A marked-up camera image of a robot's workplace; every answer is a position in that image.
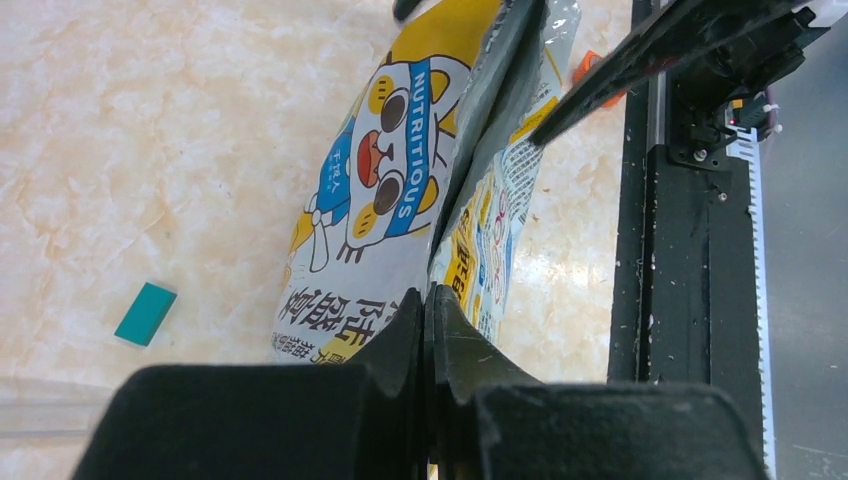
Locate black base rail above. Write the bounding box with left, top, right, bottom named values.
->
left=606, top=0, right=829, bottom=480

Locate clear plastic scoop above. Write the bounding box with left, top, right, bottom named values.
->
left=1, top=377, right=112, bottom=440

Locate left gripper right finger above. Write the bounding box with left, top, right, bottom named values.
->
left=424, top=285, right=767, bottom=479

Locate teal block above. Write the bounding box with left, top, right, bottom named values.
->
left=114, top=282, right=177, bottom=347

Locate pet food bag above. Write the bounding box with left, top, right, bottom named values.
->
left=270, top=1, right=581, bottom=364

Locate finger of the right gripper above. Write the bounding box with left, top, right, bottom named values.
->
left=529, top=0, right=803, bottom=146

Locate orange plastic piece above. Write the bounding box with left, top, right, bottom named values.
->
left=572, top=50, right=627, bottom=109

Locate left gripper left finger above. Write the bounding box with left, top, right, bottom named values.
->
left=73, top=289, right=423, bottom=479

